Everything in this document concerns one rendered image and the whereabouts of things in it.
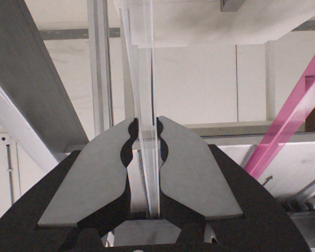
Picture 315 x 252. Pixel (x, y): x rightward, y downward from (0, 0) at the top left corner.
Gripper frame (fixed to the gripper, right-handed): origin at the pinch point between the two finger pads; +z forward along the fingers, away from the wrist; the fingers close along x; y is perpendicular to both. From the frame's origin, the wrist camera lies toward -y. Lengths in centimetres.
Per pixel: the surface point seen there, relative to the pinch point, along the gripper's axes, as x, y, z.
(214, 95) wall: 66, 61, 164
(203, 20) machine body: 20, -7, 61
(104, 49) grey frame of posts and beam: -10.4, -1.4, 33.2
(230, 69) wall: 84, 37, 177
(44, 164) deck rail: -9.3, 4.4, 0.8
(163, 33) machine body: 6, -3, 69
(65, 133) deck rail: -8.0, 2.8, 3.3
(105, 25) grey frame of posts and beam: -10.1, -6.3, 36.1
